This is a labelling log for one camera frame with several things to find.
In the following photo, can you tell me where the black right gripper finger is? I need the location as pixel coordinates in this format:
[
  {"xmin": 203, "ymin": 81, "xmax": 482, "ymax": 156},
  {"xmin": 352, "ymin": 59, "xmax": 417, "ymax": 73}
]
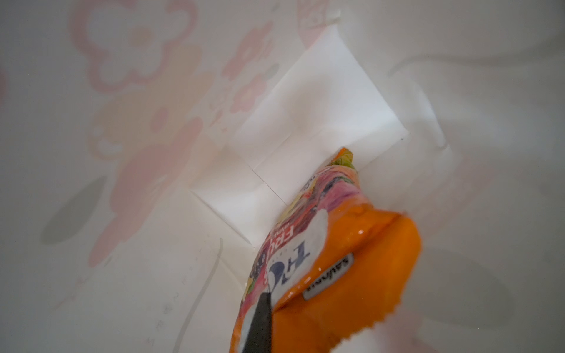
[{"xmin": 241, "ymin": 292, "xmax": 272, "ymax": 353}]

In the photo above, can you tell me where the orange candy bag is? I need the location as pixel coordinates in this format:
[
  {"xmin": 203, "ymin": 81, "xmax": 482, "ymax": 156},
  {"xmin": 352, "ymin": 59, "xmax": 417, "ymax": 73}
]
[{"xmin": 230, "ymin": 148, "xmax": 422, "ymax": 352}]

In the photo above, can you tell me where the white paper bag red print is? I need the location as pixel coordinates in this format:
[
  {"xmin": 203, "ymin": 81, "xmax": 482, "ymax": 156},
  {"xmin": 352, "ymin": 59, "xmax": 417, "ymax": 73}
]
[{"xmin": 1, "ymin": 1, "xmax": 564, "ymax": 352}]

